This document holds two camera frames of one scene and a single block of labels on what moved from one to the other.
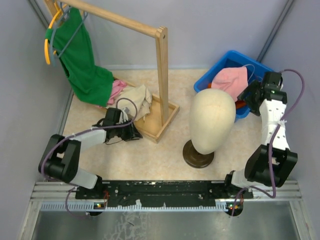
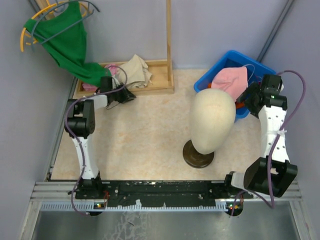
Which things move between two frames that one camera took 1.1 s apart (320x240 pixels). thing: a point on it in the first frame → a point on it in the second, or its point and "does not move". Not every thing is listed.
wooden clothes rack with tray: [153, 126] → [161, 73]
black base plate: [167, 193] does not move
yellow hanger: [46, 43] → [41, 12]
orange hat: [238, 103] does not move
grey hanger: [72, 35] → [68, 28]
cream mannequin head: [212, 114] does not move
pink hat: [233, 80] does not move
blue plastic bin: [256, 71] does not move
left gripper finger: [135, 134] → [127, 96]
